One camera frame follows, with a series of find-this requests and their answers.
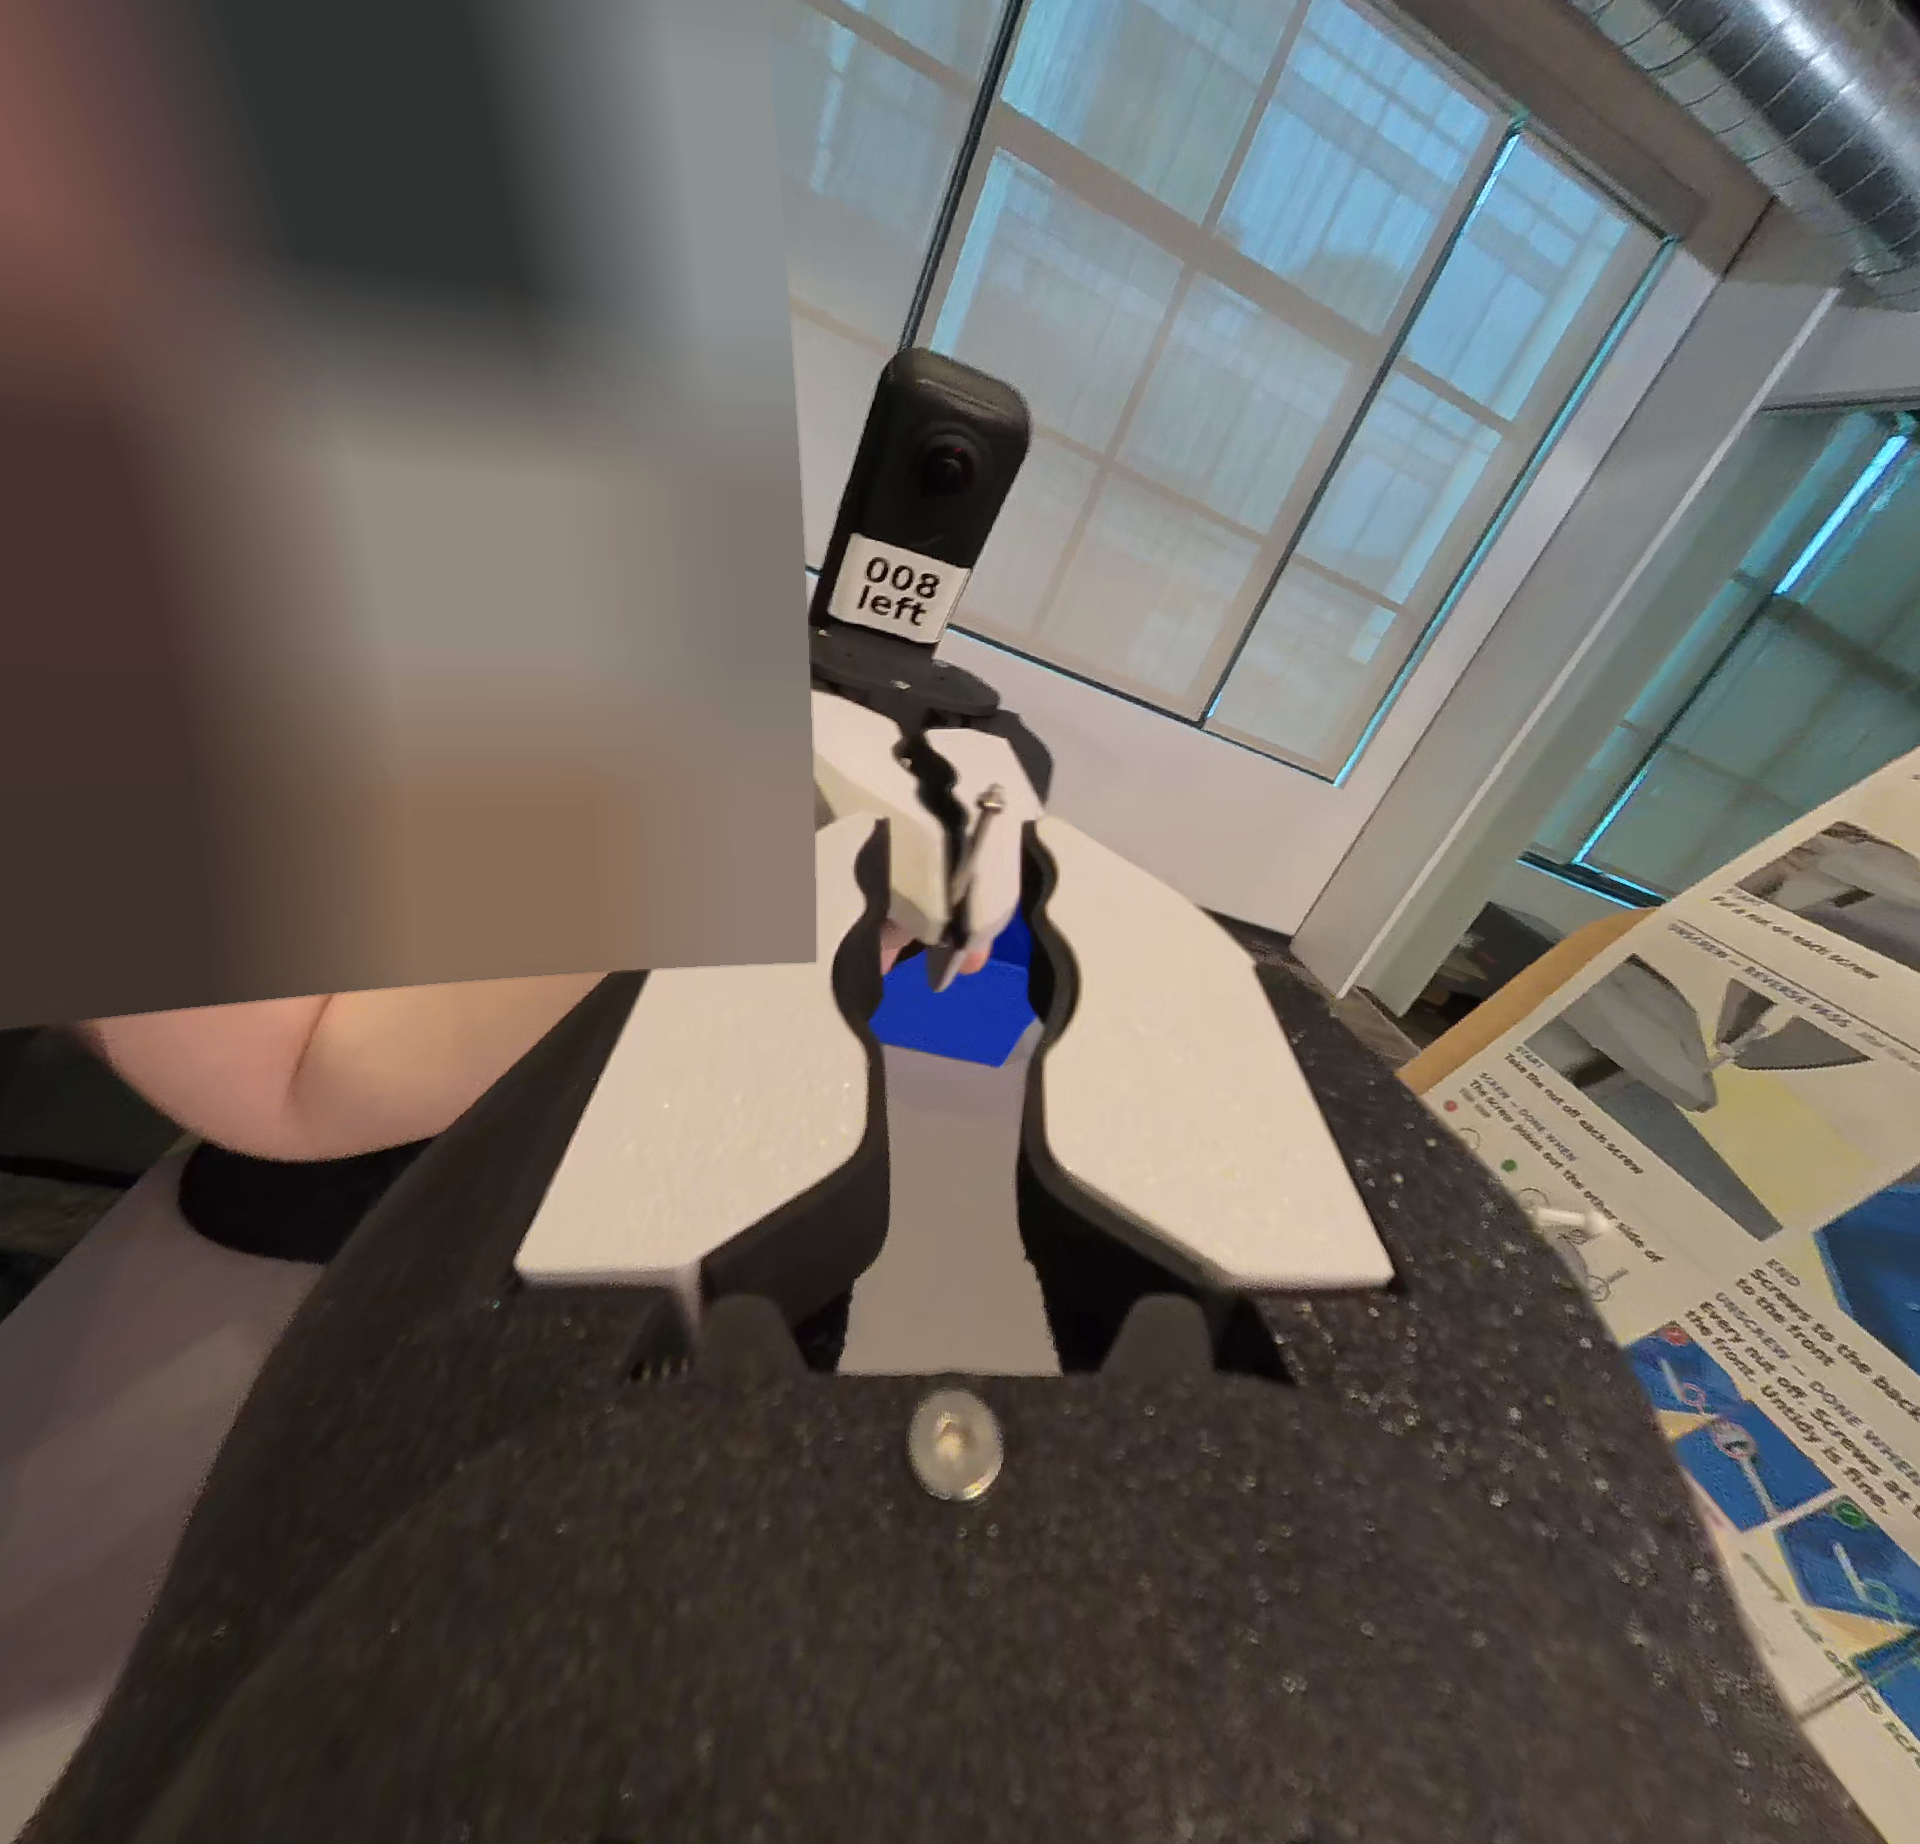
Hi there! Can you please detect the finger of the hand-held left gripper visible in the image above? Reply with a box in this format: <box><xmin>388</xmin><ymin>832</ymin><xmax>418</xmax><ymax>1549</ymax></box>
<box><xmin>922</xmin><ymin>726</ymin><xmax>1040</xmax><ymax>949</ymax></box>
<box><xmin>814</xmin><ymin>692</ymin><xmax>977</xmax><ymax>949</ymax></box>

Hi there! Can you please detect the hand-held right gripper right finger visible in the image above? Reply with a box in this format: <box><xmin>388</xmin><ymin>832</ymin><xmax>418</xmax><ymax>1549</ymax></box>
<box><xmin>1021</xmin><ymin>817</ymin><xmax>1398</xmax><ymax>1368</ymax></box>

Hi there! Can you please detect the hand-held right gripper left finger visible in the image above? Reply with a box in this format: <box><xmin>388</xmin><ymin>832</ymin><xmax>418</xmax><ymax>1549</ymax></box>
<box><xmin>514</xmin><ymin>811</ymin><xmax>890</xmax><ymax>1354</ymax></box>

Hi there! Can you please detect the long metal screw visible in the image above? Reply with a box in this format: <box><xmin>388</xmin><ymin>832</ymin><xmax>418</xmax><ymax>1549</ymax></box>
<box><xmin>929</xmin><ymin>782</ymin><xmax>1010</xmax><ymax>993</ymax></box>

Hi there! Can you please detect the blue plastic bin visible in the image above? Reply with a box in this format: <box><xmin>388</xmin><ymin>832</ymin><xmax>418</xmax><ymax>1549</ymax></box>
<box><xmin>871</xmin><ymin>906</ymin><xmax>1040</xmax><ymax>1073</ymax></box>

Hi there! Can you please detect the person's left forearm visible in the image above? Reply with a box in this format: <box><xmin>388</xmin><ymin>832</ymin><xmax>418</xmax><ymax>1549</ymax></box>
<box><xmin>76</xmin><ymin>970</ymin><xmax>608</xmax><ymax>1165</ymax></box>

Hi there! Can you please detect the large paned window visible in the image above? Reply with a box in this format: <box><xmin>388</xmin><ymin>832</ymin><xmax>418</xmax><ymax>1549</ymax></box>
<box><xmin>765</xmin><ymin>0</ymin><xmax>1673</xmax><ymax>782</ymax></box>

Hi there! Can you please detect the wooden instruction board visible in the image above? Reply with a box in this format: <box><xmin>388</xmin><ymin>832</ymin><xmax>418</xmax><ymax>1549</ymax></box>
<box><xmin>1395</xmin><ymin>741</ymin><xmax>1920</xmax><ymax>1844</ymax></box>

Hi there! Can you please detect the black wrist rest pad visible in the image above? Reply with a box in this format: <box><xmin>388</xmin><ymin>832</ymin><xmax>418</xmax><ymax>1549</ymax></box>
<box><xmin>178</xmin><ymin>1135</ymin><xmax>430</xmax><ymax>1265</ymax></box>

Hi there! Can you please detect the glass wall panel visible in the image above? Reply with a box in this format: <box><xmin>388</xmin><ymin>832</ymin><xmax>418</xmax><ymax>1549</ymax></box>
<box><xmin>1521</xmin><ymin>405</ymin><xmax>1920</xmax><ymax>907</ymax></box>

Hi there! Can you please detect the silver ventilation duct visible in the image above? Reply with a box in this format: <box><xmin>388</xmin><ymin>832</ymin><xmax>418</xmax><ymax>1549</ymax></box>
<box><xmin>1591</xmin><ymin>0</ymin><xmax>1920</xmax><ymax>309</ymax></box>

